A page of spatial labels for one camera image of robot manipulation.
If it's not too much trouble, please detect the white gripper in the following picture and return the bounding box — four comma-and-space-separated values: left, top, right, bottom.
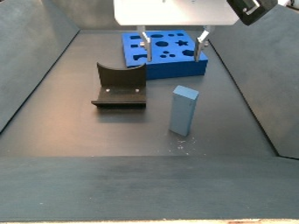
113, 0, 239, 62

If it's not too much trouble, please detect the light blue rectangle block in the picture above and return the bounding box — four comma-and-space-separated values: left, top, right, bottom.
169, 86, 199, 137

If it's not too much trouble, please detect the blue foam shape board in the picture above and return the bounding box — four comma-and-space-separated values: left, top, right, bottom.
121, 30, 208, 80

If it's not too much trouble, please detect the black curved holder stand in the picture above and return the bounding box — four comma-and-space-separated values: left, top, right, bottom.
91, 64, 145, 108

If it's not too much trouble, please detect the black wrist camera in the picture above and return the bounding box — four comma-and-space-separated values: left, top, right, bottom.
227, 0, 278, 25

